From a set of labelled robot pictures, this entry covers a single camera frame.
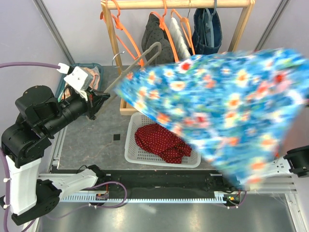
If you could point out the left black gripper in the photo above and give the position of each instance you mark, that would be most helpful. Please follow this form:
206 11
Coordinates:
95 99

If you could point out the orange hanger of skirt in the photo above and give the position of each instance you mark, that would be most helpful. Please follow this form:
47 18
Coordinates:
112 23

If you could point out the dark grey dotted garment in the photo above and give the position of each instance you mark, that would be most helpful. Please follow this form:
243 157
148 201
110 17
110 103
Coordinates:
153 33

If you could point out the red polka dot skirt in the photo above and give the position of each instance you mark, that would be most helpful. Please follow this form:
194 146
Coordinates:
157 140

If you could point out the orange hanger of grey garment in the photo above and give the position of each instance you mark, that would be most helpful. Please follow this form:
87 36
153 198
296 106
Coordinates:
164 27

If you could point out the blue floral garment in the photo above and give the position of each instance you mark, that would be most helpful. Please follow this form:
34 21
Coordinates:
234 108

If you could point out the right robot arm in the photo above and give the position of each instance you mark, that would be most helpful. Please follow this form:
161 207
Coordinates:
296 161

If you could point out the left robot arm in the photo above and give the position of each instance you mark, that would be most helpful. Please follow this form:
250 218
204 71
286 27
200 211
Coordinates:
41 117

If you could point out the orange hanger of white garment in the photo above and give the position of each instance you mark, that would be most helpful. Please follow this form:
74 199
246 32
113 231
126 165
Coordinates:
186 29

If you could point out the blue-grey hanger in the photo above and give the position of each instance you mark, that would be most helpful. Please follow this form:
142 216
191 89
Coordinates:
210 24

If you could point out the pink floral cloth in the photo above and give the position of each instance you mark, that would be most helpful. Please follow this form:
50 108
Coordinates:
82 78

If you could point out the wooden clothes rack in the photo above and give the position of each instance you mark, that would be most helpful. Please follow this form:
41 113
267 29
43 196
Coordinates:
246 5

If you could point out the teal plastic bin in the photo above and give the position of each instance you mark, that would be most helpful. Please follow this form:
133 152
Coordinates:
95 69

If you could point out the small black square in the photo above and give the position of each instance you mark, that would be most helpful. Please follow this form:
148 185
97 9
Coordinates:
116 137

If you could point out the white plastic basket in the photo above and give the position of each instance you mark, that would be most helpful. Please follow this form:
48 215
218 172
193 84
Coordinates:
135 154

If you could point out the white garment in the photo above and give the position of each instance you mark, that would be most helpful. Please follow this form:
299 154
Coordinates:
178 40

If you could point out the blue denim jeans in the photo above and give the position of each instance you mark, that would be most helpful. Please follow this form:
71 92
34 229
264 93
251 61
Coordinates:
202 32

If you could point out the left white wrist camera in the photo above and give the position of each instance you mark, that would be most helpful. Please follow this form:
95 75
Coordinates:
76 77

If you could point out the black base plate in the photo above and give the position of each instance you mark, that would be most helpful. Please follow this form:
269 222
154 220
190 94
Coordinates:
165 183

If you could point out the white slotted cable duct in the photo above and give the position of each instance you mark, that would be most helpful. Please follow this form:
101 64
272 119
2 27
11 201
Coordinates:
92 197

